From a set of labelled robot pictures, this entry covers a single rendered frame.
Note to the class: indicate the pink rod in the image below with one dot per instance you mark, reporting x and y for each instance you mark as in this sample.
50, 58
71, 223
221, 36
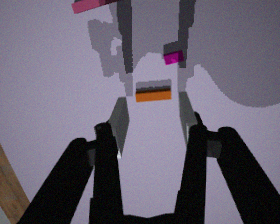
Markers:
85, 5

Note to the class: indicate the small magenta block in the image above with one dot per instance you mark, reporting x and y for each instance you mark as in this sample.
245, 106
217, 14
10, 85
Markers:
173, 57

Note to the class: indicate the orange rod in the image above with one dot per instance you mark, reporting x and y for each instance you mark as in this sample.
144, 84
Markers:
153, 95

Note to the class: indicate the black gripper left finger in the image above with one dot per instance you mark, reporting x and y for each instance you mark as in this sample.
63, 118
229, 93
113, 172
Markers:
58, 197

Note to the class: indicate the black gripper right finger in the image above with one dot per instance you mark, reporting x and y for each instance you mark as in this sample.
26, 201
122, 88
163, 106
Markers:
256, 198

